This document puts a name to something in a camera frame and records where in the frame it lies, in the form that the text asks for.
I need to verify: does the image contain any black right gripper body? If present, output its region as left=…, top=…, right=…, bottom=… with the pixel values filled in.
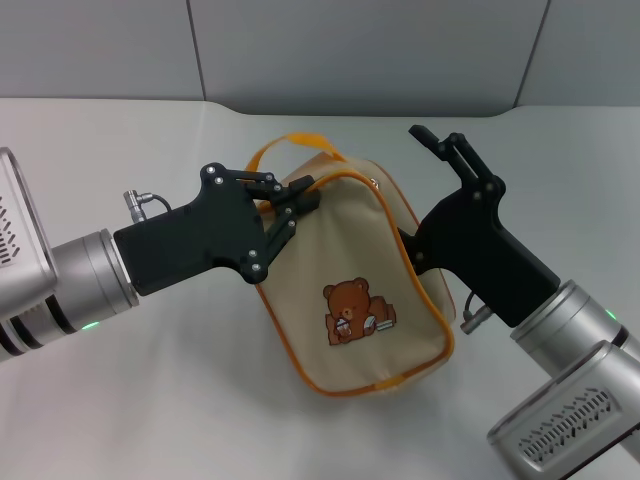
left=399, top=173, right=561, bottom=329

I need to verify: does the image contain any beige bear print food bag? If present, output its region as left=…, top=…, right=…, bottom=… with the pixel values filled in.
left=244, top=131, right=458, bottom=399

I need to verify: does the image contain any gripper connector cable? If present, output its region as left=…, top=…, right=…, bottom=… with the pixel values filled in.
left=459, top=291, right=497, bottom=332
left=123, top=188, right=175, bottom=221

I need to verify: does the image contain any left gripper connector cable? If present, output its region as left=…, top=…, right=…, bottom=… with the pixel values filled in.
left=123, top=188, right=175, bottom=221

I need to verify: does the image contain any right gripper connector cable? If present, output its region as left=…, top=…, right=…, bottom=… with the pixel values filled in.
left=459, top=291, right=497, bottom=332

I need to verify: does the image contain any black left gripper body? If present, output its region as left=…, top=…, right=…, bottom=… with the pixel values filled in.
left=113, top=162, right=274, bottom=296

